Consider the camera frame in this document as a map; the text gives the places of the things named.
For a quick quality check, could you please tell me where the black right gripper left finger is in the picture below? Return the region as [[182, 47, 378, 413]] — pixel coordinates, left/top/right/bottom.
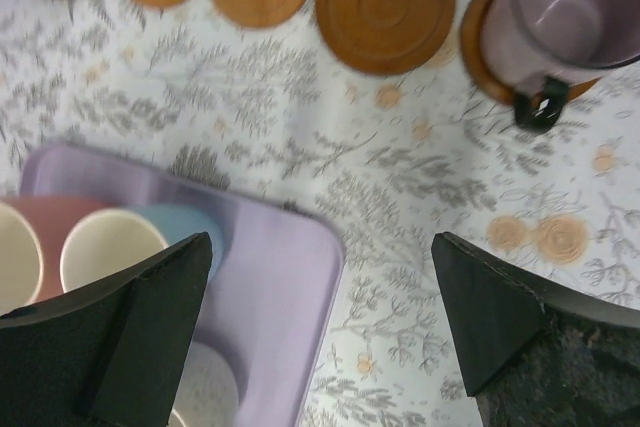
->
[[1, 233, 212, 426]]

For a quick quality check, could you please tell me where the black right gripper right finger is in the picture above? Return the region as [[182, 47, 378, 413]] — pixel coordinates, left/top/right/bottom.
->
[[431, 232, 639, 426]]

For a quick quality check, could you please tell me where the cream white mug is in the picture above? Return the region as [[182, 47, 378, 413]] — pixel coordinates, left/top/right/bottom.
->
[[167, 342, 239, 427]]

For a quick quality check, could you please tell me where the light blue mug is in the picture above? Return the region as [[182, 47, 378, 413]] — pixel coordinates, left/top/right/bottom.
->
[[58, 202, 227, 296]]

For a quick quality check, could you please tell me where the dark wooden saucer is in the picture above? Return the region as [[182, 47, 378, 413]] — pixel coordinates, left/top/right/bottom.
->
[[315, 0, 456, 75], [460, 0, 604, 106]]

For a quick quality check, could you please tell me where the purple mug black handle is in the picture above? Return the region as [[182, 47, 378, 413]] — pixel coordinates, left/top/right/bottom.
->
[[481, 0, 639, 134]]

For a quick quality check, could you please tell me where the pink mug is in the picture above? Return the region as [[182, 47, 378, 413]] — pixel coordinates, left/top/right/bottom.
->
[[0, 195, 110, 314]]

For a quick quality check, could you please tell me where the lilac plastic tray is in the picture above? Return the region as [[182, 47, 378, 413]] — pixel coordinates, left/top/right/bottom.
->
[[19, 144, 345, 426]]

